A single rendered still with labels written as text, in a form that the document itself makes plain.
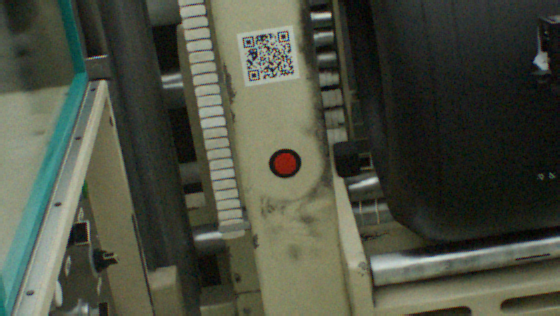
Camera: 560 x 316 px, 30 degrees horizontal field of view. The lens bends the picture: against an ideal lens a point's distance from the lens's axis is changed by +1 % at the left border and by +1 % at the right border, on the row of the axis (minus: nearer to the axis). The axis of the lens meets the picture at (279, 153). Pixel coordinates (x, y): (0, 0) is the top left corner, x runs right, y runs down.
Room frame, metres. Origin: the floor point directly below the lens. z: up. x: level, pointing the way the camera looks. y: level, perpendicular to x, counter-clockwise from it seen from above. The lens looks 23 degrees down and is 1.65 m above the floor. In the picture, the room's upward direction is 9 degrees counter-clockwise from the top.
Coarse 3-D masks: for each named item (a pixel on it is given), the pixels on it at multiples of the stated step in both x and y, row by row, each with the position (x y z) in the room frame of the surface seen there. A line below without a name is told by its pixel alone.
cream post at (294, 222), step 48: (240, 0) 1.36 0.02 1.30; (288, 0) 1.36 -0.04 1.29; (240, 96) 1.36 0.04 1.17; (288, 96) 1.36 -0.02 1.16; (240, 144) 1.36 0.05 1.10; (288, 144) 1.36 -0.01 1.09; (288, 192) 1.36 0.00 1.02; (288, 240) 1.36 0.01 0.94; (336, 240) 1.36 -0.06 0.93; (288, 288) 1.36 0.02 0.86; (336, 288) 1.36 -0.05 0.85
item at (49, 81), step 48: (0, 0) 0.91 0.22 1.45; (48, 0) 1.12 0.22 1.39; (0, 48) 0.87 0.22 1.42; (48, 48) 1.06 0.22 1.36; (0, 96) 0.83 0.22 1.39; (48, 96) 1.01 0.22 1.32; (0, 144) 0.79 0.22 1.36; (48, 144) 0.96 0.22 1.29; (0, 192) 0.76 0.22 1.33; (48, 192) 0.88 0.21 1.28; (0, 240) 0.73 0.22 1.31; (0, 288) 0.67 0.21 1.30
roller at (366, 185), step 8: (360, 176) 1.58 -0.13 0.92; (368, 176) 1.58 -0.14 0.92; (376, 176) 1.58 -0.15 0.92; (352, 184) 1.57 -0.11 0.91; (360, 184) 1.57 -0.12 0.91; (368, 184) 1.57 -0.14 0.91; (376, 184) 1.57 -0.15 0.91; (352, 192) 1.57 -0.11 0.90; (360, 192) 1.56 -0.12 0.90; (368, 192) 1.57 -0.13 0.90; (376, 192) 1.57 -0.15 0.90; (352, 200) 1.57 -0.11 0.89
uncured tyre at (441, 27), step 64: (384, 0) 1.23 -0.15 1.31; (512, 0) 1.18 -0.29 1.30; (384, 64) 1.23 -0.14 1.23; (448, 64) 1.17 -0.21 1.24; (512, 64) 1.16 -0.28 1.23; (384, 128) 1.60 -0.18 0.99; (448, 128) 1.16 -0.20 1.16; (512, 128) 1.16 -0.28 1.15; (384, 192) 1.39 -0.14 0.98; (448, 192) 1.19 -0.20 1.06; (512, 192) 1.19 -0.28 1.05
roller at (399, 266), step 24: (480, 240) 1.31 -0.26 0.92; (504, 240) 1.30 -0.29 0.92; (528, 240) 1.29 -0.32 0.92; (552, 240) 1.29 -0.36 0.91; (384, 264) 1.29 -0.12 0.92; (408, 264) 1.29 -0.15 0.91; (432, 264) 1.29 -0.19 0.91; (456, 264) 1.29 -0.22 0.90; (480, 264) 1.29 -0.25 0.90; (504, 264) 1.29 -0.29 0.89
